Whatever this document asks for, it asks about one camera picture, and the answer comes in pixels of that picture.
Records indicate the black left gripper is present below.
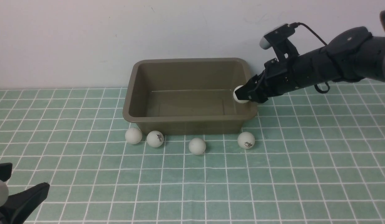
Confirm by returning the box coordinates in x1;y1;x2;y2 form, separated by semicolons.
0;162;50;224

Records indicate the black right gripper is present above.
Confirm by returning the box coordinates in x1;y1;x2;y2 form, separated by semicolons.
235;56;308;104

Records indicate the plain white ball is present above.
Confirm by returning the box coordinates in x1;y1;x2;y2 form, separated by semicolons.
125;128;143;145
188;138;206;155
233;85;250;104

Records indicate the white logo ball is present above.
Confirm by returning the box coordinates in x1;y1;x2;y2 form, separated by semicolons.
237;132;255;149
146;130;164;148

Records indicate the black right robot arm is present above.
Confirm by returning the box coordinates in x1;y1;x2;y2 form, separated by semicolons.
233;23;385;103

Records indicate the olive plastic bin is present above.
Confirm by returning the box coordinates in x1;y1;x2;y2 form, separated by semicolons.
123;58;257;135

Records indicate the green checkered tablecloth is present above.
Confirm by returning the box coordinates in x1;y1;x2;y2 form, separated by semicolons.
0;80;385;224

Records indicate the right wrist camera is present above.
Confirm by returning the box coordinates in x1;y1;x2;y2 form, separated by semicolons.
259;23;299;62

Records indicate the right black camera cable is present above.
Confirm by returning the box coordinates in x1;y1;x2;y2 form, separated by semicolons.
290;22;331;94

